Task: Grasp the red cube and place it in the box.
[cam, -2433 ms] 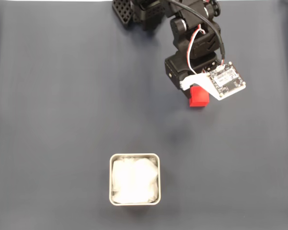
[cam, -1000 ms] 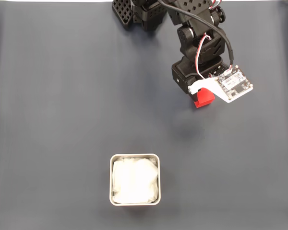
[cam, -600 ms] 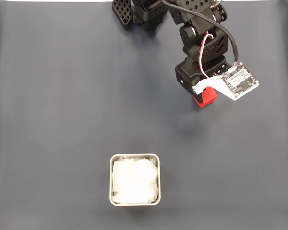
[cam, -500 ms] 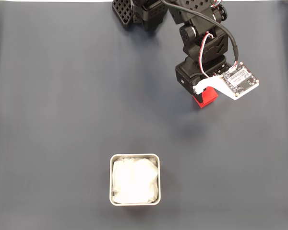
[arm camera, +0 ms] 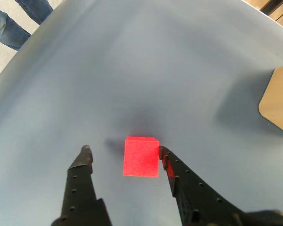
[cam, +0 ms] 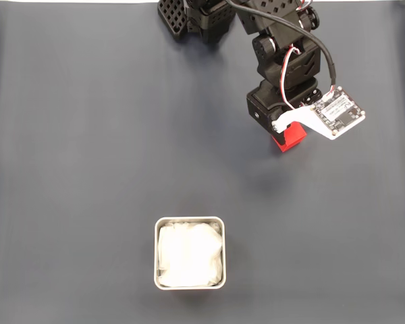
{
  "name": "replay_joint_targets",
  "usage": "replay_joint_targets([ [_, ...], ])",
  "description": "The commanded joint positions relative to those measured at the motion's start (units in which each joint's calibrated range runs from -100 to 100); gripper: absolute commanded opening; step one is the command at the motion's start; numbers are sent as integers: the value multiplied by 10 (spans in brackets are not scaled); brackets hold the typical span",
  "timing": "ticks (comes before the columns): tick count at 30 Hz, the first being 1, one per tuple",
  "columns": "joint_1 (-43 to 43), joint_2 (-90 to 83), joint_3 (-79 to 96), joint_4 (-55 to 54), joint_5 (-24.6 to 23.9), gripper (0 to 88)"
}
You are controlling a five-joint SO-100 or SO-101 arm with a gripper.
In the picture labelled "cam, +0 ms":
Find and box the red cube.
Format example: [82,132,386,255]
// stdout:
[271,123,308,154]

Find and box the square beige box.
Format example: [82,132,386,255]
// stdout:
[153,216,227,291]

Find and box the grey table mat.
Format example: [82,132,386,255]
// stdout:
[0,1,405,324]

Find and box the camera board on white mount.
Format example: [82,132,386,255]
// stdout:
[271,86,367,141]

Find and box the black camera cable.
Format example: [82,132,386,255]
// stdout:
[225,0,338,95]

